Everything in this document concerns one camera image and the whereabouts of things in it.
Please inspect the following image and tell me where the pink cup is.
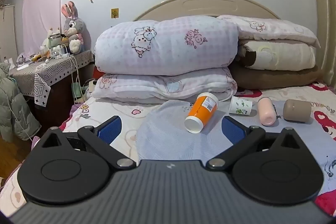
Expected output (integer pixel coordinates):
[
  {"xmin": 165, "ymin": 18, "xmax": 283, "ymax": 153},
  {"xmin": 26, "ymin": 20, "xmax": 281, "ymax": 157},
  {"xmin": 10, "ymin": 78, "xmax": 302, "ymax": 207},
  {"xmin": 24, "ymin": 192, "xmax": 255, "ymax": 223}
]
[{"xmin": 257, "ymin": 97, "xmax": 278, "ymax": 126}]

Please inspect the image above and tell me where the dark wooden table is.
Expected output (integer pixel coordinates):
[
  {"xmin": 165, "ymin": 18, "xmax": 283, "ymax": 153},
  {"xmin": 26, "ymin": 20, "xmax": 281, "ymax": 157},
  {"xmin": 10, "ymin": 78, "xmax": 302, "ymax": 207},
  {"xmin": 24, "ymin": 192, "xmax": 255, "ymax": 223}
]
[{"xmin": 34, "ymin": 63, "xmax": 95, "ymax": 132}]

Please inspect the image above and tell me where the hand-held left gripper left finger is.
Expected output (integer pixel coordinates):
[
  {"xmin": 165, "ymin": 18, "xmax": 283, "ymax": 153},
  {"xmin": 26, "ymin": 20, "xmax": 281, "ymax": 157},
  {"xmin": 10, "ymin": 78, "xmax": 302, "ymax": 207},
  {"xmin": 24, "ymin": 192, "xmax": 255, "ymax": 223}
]
[{"xmin": 39, "ymin": 115, "xmax": 137, "ymax": 169}]

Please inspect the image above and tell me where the cream folded quilt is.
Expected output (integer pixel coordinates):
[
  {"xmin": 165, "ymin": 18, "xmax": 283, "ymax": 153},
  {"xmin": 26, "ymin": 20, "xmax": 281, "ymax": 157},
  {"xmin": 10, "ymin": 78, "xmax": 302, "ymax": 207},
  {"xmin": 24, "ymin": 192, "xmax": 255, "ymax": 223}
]
[{"xmin": 238, "ymin": 40, "xmax": 317, "ymax": 71}]

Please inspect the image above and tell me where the beige wooden frame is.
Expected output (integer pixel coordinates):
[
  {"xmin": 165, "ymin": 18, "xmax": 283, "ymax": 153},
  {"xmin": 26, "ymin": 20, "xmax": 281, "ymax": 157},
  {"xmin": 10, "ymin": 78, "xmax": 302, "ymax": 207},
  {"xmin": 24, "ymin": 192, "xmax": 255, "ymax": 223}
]
[{"xmin": 307, "ymin": 0, "xmax": 336, "ymax": 94}]

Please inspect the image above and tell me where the brown folded blanket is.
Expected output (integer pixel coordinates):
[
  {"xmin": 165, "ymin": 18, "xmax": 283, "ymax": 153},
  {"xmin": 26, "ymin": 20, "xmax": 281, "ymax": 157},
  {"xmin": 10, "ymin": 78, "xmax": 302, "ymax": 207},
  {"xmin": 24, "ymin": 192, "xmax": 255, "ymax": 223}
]
[{"xmin": 230, "ymin": 61, "xmax": 326, "ymax": 90}]

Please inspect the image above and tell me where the white cup with green print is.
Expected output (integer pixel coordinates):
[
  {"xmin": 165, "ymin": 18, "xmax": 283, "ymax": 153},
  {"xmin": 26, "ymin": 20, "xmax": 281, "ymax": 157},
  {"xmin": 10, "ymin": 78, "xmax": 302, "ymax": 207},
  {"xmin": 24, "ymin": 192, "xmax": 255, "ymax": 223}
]
[{"xmin": 229, "ymin": 96, "xmax": 253, "ymax": 116}]

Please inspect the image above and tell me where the light blue cloth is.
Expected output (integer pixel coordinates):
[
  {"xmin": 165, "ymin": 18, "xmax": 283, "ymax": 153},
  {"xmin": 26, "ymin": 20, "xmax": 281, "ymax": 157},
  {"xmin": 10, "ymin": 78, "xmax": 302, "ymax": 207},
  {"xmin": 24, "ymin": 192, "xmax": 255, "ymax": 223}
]
[{"xmin": 136, "ymin": 100, "xmax": 266, "ymax": 162}]

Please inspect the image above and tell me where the white floral folded quilt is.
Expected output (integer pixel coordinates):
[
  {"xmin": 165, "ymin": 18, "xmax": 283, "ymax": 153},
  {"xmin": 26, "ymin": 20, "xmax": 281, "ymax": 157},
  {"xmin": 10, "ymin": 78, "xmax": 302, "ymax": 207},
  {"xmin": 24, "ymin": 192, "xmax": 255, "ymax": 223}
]
[{"xmin": 92, "ymin": 68, "xmax": 238, "ymax": 103}]

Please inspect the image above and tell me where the pink curtain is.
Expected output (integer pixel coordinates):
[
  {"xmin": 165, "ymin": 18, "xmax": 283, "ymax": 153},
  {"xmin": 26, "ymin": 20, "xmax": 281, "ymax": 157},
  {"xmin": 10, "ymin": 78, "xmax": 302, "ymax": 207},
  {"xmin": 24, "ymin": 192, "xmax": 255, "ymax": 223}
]
[{"xmin": 22, "ymin": 0, "xmax": 64, "ymax": 56}]

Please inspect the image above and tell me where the white cabinet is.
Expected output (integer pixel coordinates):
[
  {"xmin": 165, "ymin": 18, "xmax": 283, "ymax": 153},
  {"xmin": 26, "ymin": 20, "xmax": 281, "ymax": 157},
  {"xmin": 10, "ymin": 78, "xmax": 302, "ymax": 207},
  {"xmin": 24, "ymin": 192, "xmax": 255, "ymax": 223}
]
[{"xmin": 0, "ymin": 5, "xmax": 15, "ymax": 62}]

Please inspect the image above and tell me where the white cable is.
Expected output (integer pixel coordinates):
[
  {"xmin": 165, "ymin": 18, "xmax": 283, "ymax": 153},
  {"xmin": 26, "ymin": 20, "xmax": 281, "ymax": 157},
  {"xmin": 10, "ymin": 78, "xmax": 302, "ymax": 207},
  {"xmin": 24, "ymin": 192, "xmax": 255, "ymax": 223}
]
[{"xmin": 69, "ymin": 53, "xmax": 82, "ymax": 104}]

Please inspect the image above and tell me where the pink checked folded quilt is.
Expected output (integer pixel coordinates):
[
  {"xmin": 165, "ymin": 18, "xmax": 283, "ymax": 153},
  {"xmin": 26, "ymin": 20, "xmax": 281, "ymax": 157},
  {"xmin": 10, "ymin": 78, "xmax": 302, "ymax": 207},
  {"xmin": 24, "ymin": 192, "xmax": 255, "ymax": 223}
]
[{"xmin": 94, "ymin": 15, "xmax": 239, "ymax": 76}]

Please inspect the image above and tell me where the taupe cup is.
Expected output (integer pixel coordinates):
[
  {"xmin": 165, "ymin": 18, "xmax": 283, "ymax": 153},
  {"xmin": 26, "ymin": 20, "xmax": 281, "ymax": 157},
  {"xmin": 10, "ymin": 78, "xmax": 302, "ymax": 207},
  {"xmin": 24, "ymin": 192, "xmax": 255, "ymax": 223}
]
[{"xmin": 283, "ymin": 99, "xmax": 312, "ymax": 123}]

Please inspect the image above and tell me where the green puffer jacket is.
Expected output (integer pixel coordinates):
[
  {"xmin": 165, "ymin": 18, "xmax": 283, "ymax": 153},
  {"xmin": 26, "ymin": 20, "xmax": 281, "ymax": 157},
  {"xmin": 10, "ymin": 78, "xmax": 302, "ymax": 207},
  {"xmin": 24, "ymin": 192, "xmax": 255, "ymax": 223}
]
[{"xmin": 0, "ymin": 63, "xmax": 42, "ymax": 142}]

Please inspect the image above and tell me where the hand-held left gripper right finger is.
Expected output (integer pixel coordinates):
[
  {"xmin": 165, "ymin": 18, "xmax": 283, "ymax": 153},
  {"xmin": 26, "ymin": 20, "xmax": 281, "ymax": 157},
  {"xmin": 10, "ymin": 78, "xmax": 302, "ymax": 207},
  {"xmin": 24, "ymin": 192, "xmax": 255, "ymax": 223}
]
[{"xmin": 206, "ymin": 116, "xmax": 306, "ymax": 170}]

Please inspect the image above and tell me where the side table with patterned cloth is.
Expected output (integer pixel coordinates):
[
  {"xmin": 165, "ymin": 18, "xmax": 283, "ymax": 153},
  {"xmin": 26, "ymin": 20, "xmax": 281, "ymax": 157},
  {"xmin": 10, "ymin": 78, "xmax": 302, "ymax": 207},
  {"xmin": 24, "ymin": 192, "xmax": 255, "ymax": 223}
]
[{"xmin": 9, "ymin": 49, "xmax": 95, "ymax": 106}]

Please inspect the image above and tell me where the orange paper cup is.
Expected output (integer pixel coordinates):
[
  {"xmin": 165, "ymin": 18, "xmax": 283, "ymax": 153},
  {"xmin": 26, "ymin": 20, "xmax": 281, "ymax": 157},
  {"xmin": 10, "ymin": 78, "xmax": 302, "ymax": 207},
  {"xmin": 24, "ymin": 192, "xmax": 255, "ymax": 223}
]
[{"xmin": 184, "ymin": 92, "xmax": 219, "ymax": 134}]

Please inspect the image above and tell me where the beige bed headboard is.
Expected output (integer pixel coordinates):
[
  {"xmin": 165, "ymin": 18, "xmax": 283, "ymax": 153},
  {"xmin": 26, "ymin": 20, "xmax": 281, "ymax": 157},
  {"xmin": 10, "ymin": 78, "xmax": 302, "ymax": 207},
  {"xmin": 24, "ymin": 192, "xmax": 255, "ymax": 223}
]
[{"xmin": 134, "ymin": 0, "xmax": 281, "ymax": 22}]

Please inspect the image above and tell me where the grey rabbit plush toy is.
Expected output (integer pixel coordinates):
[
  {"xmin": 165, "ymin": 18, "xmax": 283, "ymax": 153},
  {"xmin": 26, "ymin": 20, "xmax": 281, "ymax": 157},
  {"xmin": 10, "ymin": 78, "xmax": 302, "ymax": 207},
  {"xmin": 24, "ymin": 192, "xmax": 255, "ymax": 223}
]
[{"xmin": 61, "ymin": 1, "xmax": 85, "ymax": 54}]

